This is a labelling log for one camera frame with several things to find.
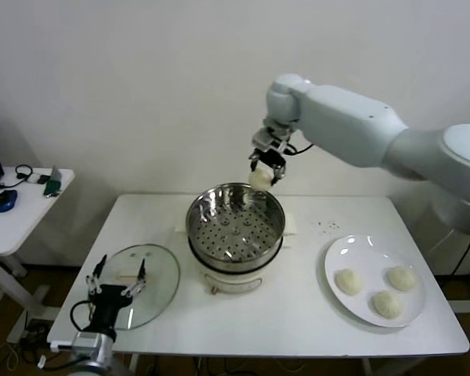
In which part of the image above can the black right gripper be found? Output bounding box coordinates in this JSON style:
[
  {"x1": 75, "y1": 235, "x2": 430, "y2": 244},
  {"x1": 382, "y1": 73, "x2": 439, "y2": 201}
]
[{"x1": 248, "y1": 150, "x2": 287, "y2": 187}]

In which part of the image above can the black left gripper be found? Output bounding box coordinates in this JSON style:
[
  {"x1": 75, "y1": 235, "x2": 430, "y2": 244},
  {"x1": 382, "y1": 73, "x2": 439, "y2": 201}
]
[{"x1": 85, "y1": 255, "x2": 149, "y2": 334}]

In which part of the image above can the white steamed baozi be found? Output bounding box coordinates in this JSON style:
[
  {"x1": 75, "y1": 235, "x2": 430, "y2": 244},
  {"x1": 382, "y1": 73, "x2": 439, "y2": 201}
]
[
  {"x1": 371, "y1": 290, "x2": 403, "y2": 319},
  {"x1": 386, "y1": 266, "x2": 418, "y2": 292},
  {"x1": 334, "y1": 269, "x2": 365, "y2": 295},
  {"x1": 248, "y1": 167, "x2": 277, "y2": 192}
]

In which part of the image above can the round glass pot lid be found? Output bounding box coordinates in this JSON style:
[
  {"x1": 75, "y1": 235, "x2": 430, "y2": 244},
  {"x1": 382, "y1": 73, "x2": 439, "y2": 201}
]
[{"x1": 87, "y1": 244, "x2": 181, "y2": 332}]

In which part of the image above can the perforated stainless steel steamer basket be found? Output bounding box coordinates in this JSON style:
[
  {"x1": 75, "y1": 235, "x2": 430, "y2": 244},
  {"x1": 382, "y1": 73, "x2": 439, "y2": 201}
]
[{"x1": 186, "y1": 182, "x2": 287, "y2": 273}]

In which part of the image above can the dark floor power strip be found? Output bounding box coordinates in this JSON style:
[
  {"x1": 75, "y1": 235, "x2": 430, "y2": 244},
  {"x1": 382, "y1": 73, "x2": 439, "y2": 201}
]
[{"x1": 21, "y1": 319, "x2": 52, "y2": 345}]

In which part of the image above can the white electric cooking pot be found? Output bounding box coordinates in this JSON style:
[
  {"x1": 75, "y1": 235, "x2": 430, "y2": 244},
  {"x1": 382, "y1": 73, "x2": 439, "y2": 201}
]
[{"x1": 174, "y1": 211, "x2": 298, "y2": 295}]

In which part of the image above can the white side table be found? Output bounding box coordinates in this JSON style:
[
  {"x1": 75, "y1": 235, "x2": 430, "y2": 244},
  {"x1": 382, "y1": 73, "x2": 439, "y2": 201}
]
[{"x1": 0, "y1": 167, "x2": 76, "y2": 345}]

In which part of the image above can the large white plate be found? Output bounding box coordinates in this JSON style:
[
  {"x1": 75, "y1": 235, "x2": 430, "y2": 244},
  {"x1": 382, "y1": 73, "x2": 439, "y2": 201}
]
[{"x1": 324, "y1": 233, "x2": 427, "y2": 328}]

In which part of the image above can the green upright gadget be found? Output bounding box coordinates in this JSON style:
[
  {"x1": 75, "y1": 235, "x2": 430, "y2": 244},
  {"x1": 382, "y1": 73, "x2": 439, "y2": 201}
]
[{"x1": 42, "y1": 164, "x2": 63, "y2": 199}]

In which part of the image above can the blue computer mouse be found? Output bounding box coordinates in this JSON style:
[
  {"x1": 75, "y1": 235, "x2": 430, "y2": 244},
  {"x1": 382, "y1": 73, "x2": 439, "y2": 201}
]
[{"x1": 0, "y1": 190, "x2": 19, "y2": 214}]

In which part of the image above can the white work table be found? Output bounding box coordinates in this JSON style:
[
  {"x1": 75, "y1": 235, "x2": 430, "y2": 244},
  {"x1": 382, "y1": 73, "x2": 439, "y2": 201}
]
[{"x1": 46, "y1": 194, "x2": 470, "y2": 376}]

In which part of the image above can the white furniture base bar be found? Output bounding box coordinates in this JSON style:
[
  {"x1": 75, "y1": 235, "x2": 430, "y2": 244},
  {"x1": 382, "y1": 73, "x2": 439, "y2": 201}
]
[{"x1": 448, "y1": 297, "x2": 470, "y2": 314}]

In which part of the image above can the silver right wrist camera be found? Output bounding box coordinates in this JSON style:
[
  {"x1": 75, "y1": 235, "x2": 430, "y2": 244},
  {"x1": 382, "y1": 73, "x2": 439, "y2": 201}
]
[{"x1": 251, "y1": 128, "x2": 273, "y2": 150}]

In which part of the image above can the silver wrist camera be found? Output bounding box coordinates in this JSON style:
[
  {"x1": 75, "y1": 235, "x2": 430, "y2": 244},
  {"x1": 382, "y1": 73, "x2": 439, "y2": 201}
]
[
  {"x1": 70, "y1": 331, "x2": 117, "y2": 353},
  {"x1": 251, "y1": 128, "x2": 273, "y2": 150}
]

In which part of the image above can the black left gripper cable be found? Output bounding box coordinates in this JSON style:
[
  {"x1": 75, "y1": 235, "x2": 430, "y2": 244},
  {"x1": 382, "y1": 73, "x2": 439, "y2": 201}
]
[{"x1": 70, "y1": 299, "x2": 97, "y2": 334}]

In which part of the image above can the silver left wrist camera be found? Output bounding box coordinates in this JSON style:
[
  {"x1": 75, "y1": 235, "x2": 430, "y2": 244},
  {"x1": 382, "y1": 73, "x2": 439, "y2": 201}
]
[{"x1": 70, "y1": 331, "x2": 117, "y2": 353}]

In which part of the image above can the thin black looped cable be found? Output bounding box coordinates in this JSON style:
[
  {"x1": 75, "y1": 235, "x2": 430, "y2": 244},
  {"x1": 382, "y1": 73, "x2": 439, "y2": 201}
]
[{"x1": 0, "y1": 165, "x2": 35, "y2": 193}]

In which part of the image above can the black power cable with plug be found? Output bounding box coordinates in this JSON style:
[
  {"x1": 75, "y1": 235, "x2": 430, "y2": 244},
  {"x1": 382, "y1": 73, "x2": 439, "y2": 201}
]
[{"x1": 450, "y1": 233, "x2": 470, "y2": 277}]

